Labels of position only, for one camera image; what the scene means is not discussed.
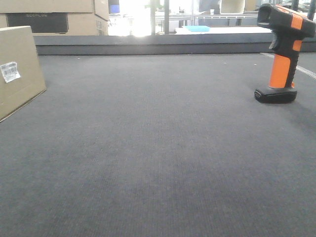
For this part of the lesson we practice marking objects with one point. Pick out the brown cardboard package box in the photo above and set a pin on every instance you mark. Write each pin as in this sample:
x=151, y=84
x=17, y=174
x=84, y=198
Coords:
x=17, y=44

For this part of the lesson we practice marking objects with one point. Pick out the orange black barcode scanner gun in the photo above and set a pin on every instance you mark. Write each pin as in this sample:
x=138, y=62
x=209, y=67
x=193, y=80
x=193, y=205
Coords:
x=289, y=27

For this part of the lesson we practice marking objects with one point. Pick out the large stacked cardboard box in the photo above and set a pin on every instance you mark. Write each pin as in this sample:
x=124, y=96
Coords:
x=57, y=23

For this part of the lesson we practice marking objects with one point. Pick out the upper stacked cardboard box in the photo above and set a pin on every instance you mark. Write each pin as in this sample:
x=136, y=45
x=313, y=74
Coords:
x=98, y=7

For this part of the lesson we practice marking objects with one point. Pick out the blue flat tray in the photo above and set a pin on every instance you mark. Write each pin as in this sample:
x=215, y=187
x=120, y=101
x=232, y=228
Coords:
x=196, y=29

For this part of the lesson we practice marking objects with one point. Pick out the white background table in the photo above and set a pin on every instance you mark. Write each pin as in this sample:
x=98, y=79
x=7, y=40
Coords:
x=225, y=30

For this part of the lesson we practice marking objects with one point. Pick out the dark raised carpet ledge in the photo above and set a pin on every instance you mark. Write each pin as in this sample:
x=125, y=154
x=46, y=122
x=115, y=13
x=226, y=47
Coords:
x=154, y=45

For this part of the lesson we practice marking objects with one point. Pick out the beige plastic bin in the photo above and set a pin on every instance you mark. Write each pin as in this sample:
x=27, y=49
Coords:
x=232, y=7

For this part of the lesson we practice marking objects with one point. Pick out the white barcode label sticker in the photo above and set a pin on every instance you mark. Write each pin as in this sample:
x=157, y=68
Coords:
x=10, y=71

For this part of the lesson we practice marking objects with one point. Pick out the white floor tape strip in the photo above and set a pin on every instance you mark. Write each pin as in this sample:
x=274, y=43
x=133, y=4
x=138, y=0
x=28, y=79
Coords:
x=299, y=68

